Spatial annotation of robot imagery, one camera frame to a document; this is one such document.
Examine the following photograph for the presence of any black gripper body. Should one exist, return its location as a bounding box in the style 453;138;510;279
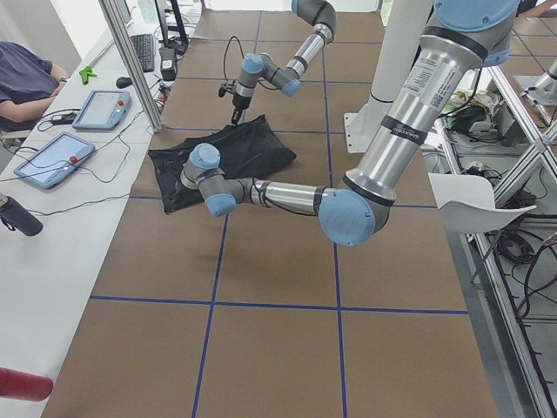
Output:
232;91;251;114

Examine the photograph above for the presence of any black t-shirt with logo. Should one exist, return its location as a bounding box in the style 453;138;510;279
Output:
148;114;297;214

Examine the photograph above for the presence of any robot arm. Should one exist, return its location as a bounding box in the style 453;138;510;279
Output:
179;1;519;246
218;1;337;125

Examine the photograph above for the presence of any black power adapter box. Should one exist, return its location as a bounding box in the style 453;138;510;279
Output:
158;47;178;81

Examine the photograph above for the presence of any black keyboard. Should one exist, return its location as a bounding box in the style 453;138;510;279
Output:
130;33;155;72

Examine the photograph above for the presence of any black computer mouse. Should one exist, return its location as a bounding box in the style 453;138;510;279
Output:
116;77;132;89

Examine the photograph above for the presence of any upper blue teach pendant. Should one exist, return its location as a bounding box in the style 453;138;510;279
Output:
71;90;131;131

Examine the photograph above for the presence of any blue teach pendant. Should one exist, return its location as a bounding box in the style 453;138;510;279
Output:
71;90;131;131
13;132;96;190

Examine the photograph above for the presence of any green plastic clip tool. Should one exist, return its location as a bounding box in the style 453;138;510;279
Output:
78;65;97;85

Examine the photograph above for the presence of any lower blue teach pendant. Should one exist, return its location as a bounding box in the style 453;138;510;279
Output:
13;132;96;190

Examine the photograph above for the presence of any brown paper table mat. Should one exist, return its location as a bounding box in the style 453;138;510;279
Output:
41;11;498;417

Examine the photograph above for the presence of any seated person in blue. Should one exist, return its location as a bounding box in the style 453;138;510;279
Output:
1;41;68;132

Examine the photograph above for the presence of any black water bottle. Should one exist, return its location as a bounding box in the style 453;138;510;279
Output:
1;194;44;236

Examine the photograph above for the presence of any white curved paper sheet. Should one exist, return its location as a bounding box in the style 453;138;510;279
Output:
428;173;536;234

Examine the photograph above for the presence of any red cylinder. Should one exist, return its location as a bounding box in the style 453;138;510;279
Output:
1;367;53;401

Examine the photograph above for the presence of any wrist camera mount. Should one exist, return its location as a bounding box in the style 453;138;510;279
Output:
218;80;236;98

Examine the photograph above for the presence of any right braided black cable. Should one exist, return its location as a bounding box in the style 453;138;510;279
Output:
223;35;245;84

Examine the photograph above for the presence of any black pendant cable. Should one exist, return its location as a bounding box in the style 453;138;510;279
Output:
25;111;153;217

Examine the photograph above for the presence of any aluminium frame post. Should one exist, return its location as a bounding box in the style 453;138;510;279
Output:
98;0;162;133

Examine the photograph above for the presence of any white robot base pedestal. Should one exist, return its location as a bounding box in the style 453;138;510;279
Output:
344;0;433;153

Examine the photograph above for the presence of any aluminium frame rack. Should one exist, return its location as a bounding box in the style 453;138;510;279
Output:
435;56;556;417

